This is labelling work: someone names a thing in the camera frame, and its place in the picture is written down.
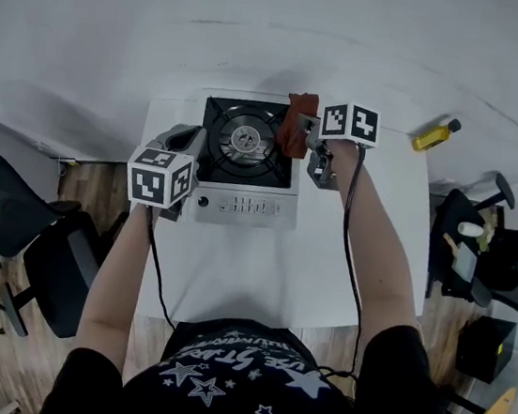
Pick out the pale green-white material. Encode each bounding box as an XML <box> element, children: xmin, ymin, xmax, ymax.
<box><xmin>475</xmin><ymin>208</ymin><xmax>499</xmax><ymax>254</ymax></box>

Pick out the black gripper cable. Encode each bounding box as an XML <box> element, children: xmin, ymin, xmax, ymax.
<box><xmin>132</xmin><ymin>207</ymin><xmax>191</xmax><ymax>331</ymax></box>
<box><xmin>319</xmin><ymin>145</ymin><xmax>390</xmax><ymax>400</ymax></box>

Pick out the yellow oil bottle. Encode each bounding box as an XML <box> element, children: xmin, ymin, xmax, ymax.
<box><xmin>410</xmin><ymin>112</ymin><xmax>464</xmax><ymax>158</ymax></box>

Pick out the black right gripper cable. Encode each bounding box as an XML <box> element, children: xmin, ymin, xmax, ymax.
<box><xmin>319</xmin><ymin>145</ymin><xmax>390</xmax><ymax>400</ymax></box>

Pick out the yellow plastic object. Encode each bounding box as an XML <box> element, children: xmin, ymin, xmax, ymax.
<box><xmin>480</xmin><ymin>382</ymin><xmax>518</xmax><ymax>414</ymax></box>

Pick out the person's black star-print shirt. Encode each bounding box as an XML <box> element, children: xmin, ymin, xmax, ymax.
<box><xmin>37</xmin><ymin>278</ymin><xmax>465</xmax><ymax>414</ymax></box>

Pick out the white portable gas stove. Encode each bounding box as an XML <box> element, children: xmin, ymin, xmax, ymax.
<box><xmin>180</xmin><ymin>84</ymin><xmax>314</xmax><ymax>237</ymax></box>

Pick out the small white bottle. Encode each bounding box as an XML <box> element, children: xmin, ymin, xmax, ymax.
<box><xmin>456</xmin><ymin>220</ymin><xmax>483</xmax><ymax>239</ymax></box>

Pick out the brown cloth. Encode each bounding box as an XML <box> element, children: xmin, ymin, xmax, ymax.
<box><xmin>272</xmin><ymin>89</ymin><xmax>321</xmax><ymax>161</ymax></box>

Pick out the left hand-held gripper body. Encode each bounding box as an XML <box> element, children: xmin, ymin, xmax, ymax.
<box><xmin>120</xmin><ymin>135</ymin><xmax>206</xmax><ymax>225</ymax></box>

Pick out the person's right forearm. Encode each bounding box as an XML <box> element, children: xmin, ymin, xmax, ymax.
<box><xmin>306</xmin><ymin>139</ymin><xmax>440</xmax><ymax>360</ymax></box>

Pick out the black box with yellow sticker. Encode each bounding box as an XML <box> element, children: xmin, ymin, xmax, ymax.
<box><xmin>451</xmin><ymin>313</ymin><xmax>518</xmax><ymax>388</ymax></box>

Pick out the grey wooden-handled brush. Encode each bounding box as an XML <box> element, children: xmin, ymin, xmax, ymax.
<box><xmin>437</xmin><ymin>232</ymin><xmax>481</xmax><ymax>284</ymax></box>

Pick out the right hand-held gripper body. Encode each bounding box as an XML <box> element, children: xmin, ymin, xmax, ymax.
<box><xmin>299</xmin><ymin>97</ymin><xmax>383</xmax><ymax>197</ymax></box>

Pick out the person's left forearm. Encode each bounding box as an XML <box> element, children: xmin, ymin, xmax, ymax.
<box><xmin>71</xmin><ymin>196</ymin><xmax>161</xmax><ymax>376</ymax></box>

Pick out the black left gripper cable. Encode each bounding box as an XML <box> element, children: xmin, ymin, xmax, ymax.
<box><xmin>132</xmin><ymin>207</ymin><xmax>191</xmax><ymax>331</ymax></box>

